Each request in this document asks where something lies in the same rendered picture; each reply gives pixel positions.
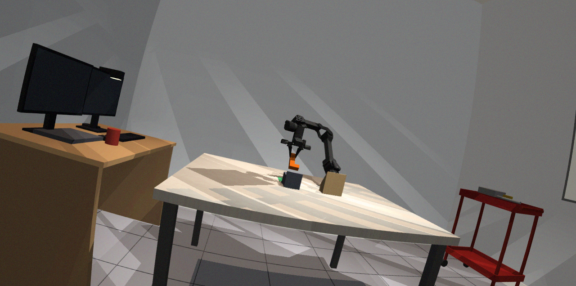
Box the orange l-shaped part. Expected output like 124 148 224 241
288 153 299 171

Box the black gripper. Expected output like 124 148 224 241
281 133 311 158

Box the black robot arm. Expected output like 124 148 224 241
284 115 341 174

